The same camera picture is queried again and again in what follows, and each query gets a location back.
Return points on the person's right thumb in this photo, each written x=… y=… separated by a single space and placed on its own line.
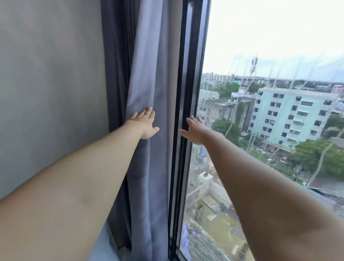
x=184 y=132

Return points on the antenna tower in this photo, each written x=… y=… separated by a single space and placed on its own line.
x=253 y=66

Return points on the dark grey curtain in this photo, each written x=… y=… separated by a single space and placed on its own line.
x=117 y=61

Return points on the person's left little finger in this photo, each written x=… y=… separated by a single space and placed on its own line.
x=134 y=116

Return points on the blue-grey curtain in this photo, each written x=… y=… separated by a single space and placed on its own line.
x=146 y=80

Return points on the person's left thumb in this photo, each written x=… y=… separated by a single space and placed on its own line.
x=154 y=131

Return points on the window glass pane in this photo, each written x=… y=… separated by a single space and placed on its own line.
x=268 y=40

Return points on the weathered grey concrete building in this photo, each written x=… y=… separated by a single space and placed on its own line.
x=228 y=107

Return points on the light blue cloth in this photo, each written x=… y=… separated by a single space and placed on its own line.
x=105 y=243

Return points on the person's left forearm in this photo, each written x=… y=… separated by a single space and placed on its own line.
x=72 y=188

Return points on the person's right forearm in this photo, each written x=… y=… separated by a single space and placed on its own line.
x=268 y=204

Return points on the person's right hand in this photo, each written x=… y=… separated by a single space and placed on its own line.
x=198 y=133

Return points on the black window frame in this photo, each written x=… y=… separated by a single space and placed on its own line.
x=188 y=67

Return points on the person's left hand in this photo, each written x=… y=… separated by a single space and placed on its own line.
x=143 y=125

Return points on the mint green apartment building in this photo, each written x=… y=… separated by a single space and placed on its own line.
x=290 y=115

